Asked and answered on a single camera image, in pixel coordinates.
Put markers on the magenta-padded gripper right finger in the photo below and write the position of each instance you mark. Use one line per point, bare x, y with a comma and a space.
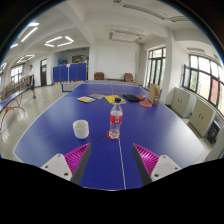
163, 166

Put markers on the black paddle case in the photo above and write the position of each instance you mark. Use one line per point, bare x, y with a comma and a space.
131, 97

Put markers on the black waste bin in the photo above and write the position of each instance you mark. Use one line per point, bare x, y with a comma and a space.
213, 132

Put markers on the person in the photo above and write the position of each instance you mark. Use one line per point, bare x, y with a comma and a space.
32, 80

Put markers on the clear red-labelled drink bottle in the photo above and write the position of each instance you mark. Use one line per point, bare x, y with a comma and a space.
116, 118

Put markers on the dark door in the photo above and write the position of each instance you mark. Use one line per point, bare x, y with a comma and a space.
43, 72

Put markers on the red table tennis paddle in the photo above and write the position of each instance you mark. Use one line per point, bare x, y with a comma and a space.
145, 104
141, 97

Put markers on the beige cabinet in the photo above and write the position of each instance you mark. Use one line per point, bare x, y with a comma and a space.
201, 117
181, 101

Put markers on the small colourful booklet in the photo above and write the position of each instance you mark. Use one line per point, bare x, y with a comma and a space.
86, 99

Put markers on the blue red-legged table tennis table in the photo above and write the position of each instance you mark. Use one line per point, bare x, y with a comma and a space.
8, 100

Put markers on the brown armchair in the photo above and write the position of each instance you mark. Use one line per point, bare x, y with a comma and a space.
99, 76
128, 77

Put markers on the large black-framed window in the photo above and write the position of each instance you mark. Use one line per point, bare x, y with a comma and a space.
203, 81

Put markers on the brown cardboard box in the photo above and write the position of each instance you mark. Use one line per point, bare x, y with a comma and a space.
154, 94

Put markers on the tall black-framed window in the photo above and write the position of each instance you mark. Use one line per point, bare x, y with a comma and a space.
156, 68

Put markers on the white paper cup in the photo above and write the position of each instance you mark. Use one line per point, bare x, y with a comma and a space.
81, 129

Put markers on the folded blue table tennis tables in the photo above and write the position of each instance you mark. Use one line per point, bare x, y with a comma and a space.
70, 72

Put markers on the grey-brown booklet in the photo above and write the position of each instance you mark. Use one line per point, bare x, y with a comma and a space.
96, 96

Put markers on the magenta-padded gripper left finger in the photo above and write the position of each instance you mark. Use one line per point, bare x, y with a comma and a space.
60, 165

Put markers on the ceiling lights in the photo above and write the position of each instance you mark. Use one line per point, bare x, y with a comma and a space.
60, 40

